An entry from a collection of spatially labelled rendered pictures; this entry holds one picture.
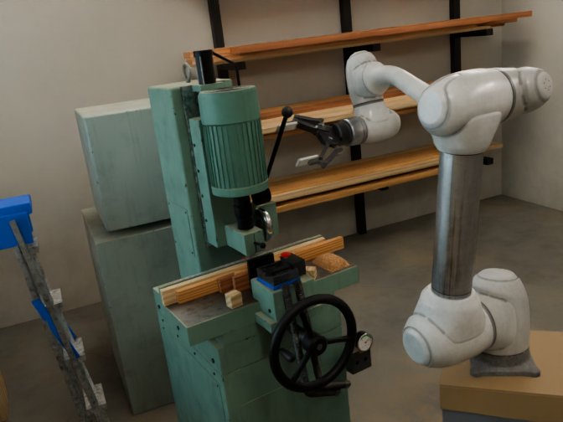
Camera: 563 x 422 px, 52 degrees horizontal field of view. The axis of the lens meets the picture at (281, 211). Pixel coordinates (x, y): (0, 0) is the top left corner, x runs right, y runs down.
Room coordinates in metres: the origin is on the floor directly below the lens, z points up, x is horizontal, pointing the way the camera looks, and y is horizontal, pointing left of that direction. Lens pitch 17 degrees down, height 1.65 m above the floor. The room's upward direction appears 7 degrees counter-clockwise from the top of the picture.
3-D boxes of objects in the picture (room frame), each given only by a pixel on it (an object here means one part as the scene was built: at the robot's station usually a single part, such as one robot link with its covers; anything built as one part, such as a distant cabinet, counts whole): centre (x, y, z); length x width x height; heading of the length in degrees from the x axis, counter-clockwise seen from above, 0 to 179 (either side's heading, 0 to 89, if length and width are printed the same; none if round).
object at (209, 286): (1.74, 0.07, 0.92); 0.62 x 0.02 x 0.04; 119
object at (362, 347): (1.66, -0.21, 0.65); 0.06 x 0.04 x 0.08; 119
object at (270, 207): (1.95, 0.07, 1.02); 0.09 x 0.07 x 0.12; 119
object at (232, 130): (1.72, 0.12, 1.35); 0.18 x 0.18 x 0.31
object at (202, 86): (1.84, 0.19, 1.54); 0.08 x 0.08 x 0.17; 29
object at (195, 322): (1.62, 0.06, 0.87); 0.61 x 0.30 x 0.06; 119
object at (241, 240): (1.73, 0.13, 1.03); 0.14 x 0.07 x 0.09; 29
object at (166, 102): (1.97, 0.26, 1.16); 0.22 x 0.22 x 0.72; 29
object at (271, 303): (1.55, 0.02, 0.91); 0.15 x 0.14 x 0.09; 119
